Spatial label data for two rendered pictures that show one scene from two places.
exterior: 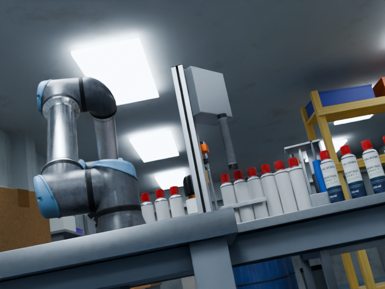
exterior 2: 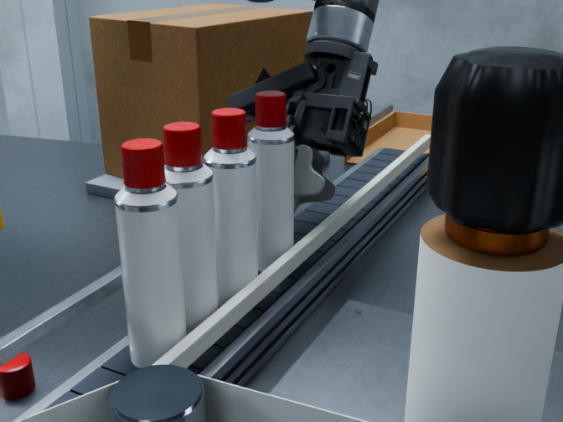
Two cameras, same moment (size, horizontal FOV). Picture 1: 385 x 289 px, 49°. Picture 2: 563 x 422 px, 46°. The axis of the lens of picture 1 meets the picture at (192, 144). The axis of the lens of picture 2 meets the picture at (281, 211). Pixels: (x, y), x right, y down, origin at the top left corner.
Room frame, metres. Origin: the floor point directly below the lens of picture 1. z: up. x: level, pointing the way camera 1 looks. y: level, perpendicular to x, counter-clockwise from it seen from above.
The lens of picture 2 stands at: (1.88, -0.36, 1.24)
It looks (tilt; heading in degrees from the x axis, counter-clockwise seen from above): 22 degrees down; 107
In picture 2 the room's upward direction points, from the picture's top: straight up
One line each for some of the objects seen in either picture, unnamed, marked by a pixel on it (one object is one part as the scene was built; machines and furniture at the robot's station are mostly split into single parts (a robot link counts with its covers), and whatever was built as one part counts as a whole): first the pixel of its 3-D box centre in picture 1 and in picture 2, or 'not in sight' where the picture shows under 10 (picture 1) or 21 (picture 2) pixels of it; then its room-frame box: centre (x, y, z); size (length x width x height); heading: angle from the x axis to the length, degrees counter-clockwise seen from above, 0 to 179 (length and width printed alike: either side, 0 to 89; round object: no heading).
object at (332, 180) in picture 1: (331, 178); not in sight; (1.52, -0.47, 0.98); 0.05 x 0.05 x 0.20
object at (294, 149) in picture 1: (301, 147); not in sight; (1.63, -0.42, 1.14); 0.14 x 0.11 x 0.01; 79
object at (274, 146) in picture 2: not in sight; (271, 184); (1.67, 0.31, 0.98); 0.05 x 0.05 x 0.20
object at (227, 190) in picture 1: (230, 200); not in sight; (1.59, -0.10, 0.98); 0.05 x 0.05 x 0.20
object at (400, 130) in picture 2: not in sight; (431, 142); (1.80, 0.99, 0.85); 0.30 x 0.26 x 0.04; 79
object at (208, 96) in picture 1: (203, 97); not in sight; (1.51, -0.08, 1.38); 0.17 x 0.10 x 0.19; 134
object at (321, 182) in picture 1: (322, 182); not in sight; (1.57, -0.45, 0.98); 0.03 x 0.03 x 0.17
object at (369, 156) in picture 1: (374, 168); not in sight; (1.49, -0.61, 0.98); 0.05 x 0.05 x 0.20
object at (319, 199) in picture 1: (310, 178); not in sight; (1.62, -0.42, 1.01); 0.14 x 0.13 x 0.26; 79
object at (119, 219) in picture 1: (121, 228); not in sight; (1.12, 0.22, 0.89); 0.15 x 0.15 x 0.10
